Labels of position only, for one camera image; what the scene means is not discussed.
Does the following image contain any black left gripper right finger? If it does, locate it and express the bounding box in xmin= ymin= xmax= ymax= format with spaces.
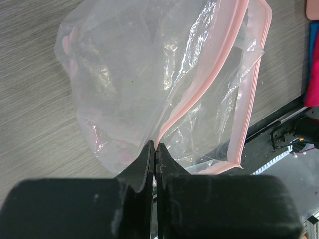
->
xmin=155 ymin=143 xmax=302 ymax=239

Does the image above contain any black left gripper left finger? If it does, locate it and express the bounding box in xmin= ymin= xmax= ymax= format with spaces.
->
xmin=0 ymin=141 xmax=155 ymax=239

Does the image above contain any clear pink zip top bag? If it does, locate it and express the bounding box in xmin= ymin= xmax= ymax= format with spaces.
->
xmin=54 ymin=0 xmax=272 ymax=174

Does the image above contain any magenta cloth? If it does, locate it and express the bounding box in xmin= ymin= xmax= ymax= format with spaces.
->
xmin=305 ymin=33 xmax=319 ymax=107

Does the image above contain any blue cloth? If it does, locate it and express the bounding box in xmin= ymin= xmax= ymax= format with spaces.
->
xmin=308 ymin=21 xmax=319 ymax=83

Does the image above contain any pink divided organizer tray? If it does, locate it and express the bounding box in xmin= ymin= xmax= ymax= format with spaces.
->
xmin=306 ymin=0 xmax=319 ymax=21

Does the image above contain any white slotted cable duct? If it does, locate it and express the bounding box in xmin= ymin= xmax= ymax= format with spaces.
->
xmin=251 ymin=146 xmax=293 ymax=175

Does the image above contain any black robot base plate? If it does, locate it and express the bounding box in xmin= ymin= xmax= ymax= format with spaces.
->
xmin=234 ymin=96 xmax=319 ymax=175

